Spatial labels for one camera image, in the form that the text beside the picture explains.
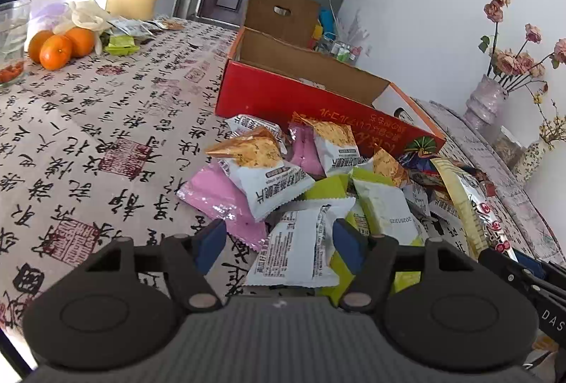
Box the green white snack packet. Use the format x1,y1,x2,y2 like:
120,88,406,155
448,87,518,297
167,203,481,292
351,168,424,247

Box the pink snack packet large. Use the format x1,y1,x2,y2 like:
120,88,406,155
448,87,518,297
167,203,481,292
177,162,268,252

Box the white packet foreground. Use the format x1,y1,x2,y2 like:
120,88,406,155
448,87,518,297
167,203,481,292
245,200,348,288

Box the yellow striped snack bag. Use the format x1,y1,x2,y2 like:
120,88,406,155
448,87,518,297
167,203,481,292
432,158,517,261

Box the white cracker packet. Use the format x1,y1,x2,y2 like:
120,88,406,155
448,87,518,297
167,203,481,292
370,147,411,187
293,112,364,177
205,126,315,222

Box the white cracker packet back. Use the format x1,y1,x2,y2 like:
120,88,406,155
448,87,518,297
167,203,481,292
293,112,364,177

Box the white cracker packet front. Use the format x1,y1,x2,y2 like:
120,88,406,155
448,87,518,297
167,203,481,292
205,126,315,222

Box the pink snack packet small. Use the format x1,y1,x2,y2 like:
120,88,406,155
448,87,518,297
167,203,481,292
289,122,325,178

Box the small floral vase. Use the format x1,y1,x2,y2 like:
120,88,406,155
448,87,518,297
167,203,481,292
513,138,551,186

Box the glass jar with lid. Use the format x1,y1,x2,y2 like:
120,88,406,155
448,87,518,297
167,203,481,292
492,125,525,169

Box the calligraphy print tablecloth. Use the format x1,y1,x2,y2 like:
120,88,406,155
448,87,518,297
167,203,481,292
1,21,238,334

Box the pink patterned folded cloth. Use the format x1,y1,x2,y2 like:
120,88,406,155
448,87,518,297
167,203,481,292
415,99,565,266

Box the red cardboard snack box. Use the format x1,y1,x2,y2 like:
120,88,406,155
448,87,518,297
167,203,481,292
215,28,445,156

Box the pink textured vase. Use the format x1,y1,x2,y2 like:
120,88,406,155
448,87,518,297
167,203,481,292
463,75,508,130

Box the green snack packet far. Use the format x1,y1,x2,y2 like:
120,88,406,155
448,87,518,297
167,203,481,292
104,35,140,56

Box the cracker packet by thermos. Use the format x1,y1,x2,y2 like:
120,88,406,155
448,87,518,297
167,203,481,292
154,18,184,30

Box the dried pink roses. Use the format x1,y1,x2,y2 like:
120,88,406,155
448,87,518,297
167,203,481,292
478,0,565,99

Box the white grey packet far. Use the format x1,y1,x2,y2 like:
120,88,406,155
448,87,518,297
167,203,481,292
108,16,160,40

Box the orange fruit right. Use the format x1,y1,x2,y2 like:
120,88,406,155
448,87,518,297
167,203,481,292
64,27,95,58

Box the orange fruit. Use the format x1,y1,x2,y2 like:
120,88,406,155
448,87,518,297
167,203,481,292
28,30,54,64
64,27,95,58
39,34,73,71

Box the orange fruit front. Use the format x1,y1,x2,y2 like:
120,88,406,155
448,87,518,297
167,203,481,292
39,34,73,71

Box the white rubber glove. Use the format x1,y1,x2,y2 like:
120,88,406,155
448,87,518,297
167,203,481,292
53,0,111,56

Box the orange fruit left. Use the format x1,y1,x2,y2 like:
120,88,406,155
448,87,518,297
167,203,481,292
28,30,54,64

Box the white tissue pack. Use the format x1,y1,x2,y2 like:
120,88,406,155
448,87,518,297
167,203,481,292
27,0,69,40

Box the glass cup with goji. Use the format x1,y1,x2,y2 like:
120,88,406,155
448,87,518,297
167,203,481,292
0,0,31,87

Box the wire storage rack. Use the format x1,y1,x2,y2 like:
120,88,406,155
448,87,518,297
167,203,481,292
315,33,363,67

